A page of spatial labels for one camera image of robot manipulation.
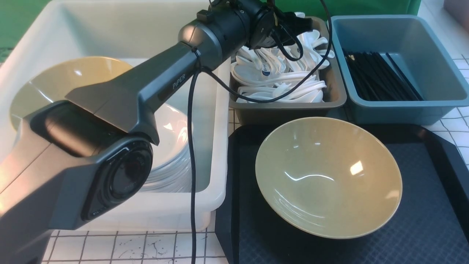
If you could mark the black serving tray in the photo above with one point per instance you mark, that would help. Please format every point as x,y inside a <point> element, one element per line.
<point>429,227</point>

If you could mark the top stacked yellow bowl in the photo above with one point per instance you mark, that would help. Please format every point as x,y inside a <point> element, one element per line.
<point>54,83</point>

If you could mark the grey spoon bin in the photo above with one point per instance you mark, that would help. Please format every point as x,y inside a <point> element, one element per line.
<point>278,113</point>

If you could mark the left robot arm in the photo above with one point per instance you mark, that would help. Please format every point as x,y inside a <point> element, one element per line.
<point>78,158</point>

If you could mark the pile of black chopsticks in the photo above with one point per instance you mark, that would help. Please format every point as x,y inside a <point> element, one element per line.
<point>379,79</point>

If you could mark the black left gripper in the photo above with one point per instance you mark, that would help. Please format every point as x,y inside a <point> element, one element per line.
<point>288,25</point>

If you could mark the large white plastic tub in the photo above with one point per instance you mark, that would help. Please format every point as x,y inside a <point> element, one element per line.
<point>133,31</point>

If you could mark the yellow noodle bowl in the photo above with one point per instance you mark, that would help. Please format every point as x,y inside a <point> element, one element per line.
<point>328,177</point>

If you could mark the pile of white spoons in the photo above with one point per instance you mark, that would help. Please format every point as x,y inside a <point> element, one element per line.
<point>266,74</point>

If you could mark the blue chopstick bin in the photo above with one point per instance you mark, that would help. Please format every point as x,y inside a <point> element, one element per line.
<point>409,46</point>

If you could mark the stack of white dishes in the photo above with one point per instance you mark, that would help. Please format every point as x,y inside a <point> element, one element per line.
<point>171,167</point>

